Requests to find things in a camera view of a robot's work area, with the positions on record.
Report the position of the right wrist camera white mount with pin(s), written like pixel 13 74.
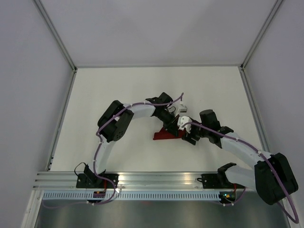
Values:
pixel 184 123

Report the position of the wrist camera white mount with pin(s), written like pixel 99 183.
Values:
pixel 181 108
pixel 184 123

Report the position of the aluminium frame rail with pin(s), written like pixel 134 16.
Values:
pixel 129 181

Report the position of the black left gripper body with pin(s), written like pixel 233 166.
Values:
pixel 168 120

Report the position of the white slotted cable duct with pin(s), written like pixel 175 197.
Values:
pixel 134 195

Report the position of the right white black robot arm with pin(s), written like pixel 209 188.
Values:
pixel 270 175

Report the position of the right robot arm base mount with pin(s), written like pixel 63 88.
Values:
pixel 211 181

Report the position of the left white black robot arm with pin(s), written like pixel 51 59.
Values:
pixel 115 121

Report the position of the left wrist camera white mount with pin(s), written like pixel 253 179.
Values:
pixel 181 108

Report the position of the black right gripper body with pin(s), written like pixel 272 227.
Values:
pixel 196 132

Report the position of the red cloth napkin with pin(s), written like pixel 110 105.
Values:
pixel 165 135

